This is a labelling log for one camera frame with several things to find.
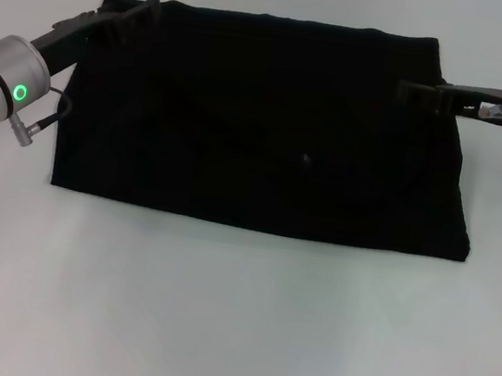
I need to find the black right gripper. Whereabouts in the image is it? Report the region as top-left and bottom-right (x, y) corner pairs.
(394, 75), (502, 127)

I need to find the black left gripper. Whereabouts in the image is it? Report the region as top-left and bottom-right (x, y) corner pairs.
(25, 0), (164, 92)

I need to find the black shirt with FREE print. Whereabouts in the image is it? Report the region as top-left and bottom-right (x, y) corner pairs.
(45, 0), (501, 265)

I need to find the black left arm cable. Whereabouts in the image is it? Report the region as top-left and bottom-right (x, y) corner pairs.
(6, 82), (78, 155)

